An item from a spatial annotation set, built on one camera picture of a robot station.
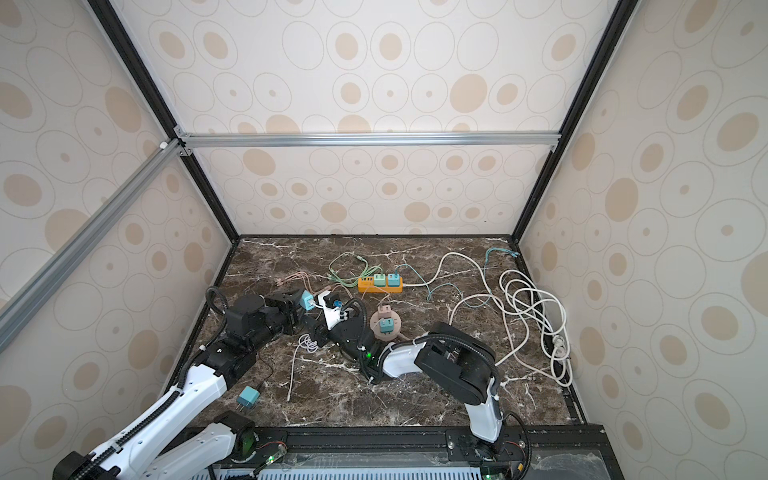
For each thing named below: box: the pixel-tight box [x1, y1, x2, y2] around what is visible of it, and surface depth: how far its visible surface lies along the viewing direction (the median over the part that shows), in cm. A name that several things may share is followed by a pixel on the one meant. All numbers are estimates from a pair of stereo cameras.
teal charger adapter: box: [387, 273, 400, 287], surface depth 102 cm
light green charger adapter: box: [373, 273, 386, 288], surface depth 102 cm
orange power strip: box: [357, 276, 403, 293], surface depth 105 cm
